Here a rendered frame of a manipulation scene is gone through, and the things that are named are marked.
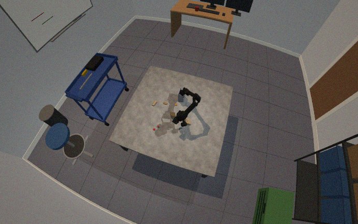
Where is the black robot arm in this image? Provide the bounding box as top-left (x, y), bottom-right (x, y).
top-left (172, 87), bottom-right (201, 124)

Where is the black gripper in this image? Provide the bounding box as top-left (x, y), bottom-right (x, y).
top-left (181, 120), bottom-right (187, 127)

